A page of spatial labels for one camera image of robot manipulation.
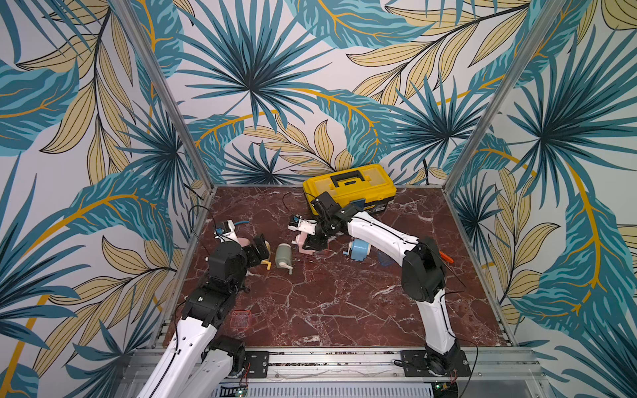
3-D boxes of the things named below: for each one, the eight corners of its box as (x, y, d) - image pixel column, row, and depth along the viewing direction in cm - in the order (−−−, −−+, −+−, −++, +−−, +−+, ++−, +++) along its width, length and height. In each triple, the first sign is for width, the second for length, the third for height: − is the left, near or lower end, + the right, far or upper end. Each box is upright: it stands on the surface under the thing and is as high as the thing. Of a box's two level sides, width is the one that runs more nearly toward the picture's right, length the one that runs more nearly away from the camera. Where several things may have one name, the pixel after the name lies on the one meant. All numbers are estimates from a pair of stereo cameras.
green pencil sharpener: (276, 273, 93) (274, 265, 88) (278, 252, 99) (276, 243, 93) (292, 274, 93) (290, 265, 88) (293, 252, 99) (292, 243, 93)
